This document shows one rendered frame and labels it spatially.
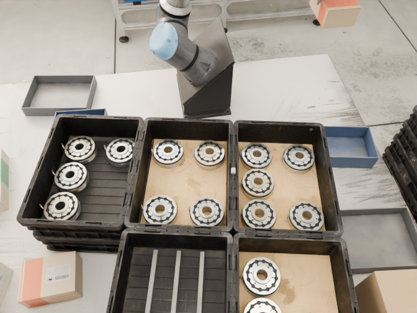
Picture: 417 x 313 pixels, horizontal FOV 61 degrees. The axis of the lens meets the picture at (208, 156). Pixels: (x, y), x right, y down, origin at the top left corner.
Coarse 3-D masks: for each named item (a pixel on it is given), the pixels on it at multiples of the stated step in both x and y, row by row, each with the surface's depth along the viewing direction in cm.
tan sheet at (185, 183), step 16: (192, 144) 124; (224, 144) 124; (192, 160) 120; (224, 160) 120; (160, 176) 116; (176, 176) 116; (192, 176) 116; (208, 176) 116; (224, 176) 116; (160, 192) 113; (176, 192) 113; (192, 192) 113; (208, 192) 113; (224, 192) 113; (224, 208) 110; (176, 224) 106; (192, 224) 106; (224, 224) 106
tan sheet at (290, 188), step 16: (240, 144) 124; (272, 144) 124; (288, 144) 124; (304, 144) 124; (240, 160) 120; (272, 160) 120; (240, 176) 116; (272, 176) 116; (288, 176) 116; (304, 176) 116; (240, 192) 113; (272, 192) 113; (288, 192) 113; (304, 192) 113; (240, 208) 110; (288, 208) 110; (320, 208) 110; (240, 224) 106; (288, 224) 106
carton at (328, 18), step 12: (312, 0) 133; (324, 0) 125; (336, 0) 125; (348, 0) 125; (324, 12) 125; (336, 12) 123; (348, 12) 123; (324, 24) 126; (336, 24) 127; (348, 24) 128
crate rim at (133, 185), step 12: (144, 120) 117; (156, 120) 117; (168, 120) 117; (180, 120) 117; (192, 120) 117; (204, 120) 117; (216, 120) 117; (228, 120) 117; (144, 132) 116; (228, 144) 112; (228, 156) 109; (228, 168) 106; (132, 180) 104; (228, 180) 104; (132, 192) 102; (228, 192) 102; (132, 204) 99; (228, 204) 99; (228, 216) 97; (144, 228) 95; (156, 228) 95; (168, 228) 95; (180, 228) 95; (192, 228) 95; (216, 228) 95; (228, 228) 95
